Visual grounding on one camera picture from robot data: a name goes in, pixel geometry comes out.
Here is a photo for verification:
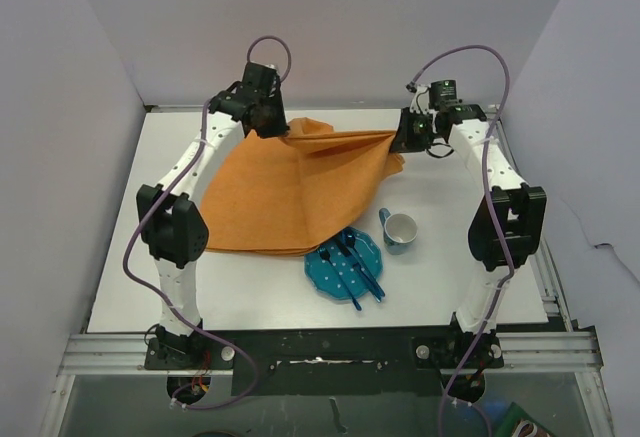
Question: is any blue polka dot plate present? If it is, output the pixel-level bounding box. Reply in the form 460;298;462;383
304;227;383;302

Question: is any blue plastic fork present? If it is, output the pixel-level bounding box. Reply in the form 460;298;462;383
317;245;362;312

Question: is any blue white mug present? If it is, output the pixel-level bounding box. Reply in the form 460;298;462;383
378;208;418;255

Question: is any blue plastic knife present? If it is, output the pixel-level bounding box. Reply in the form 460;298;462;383
333;237;382;302

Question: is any orange cloth placemat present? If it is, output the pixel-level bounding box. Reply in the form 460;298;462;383
200;118;404;256

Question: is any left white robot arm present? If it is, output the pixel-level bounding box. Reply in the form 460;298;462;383
134;62;289;368

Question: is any green object at corner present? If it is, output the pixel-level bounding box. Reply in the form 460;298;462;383
493;402;553;437

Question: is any blue plastic spoon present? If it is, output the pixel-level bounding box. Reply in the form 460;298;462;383
342;227;385;301

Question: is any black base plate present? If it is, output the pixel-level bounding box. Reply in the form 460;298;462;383
144;326;504;402

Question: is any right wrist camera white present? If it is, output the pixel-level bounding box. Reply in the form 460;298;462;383
406;82;430;114

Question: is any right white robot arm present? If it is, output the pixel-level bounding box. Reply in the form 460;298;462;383
392;80;547;366

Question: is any aluminium frame rail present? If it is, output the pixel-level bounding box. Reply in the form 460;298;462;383
39;104;614;437

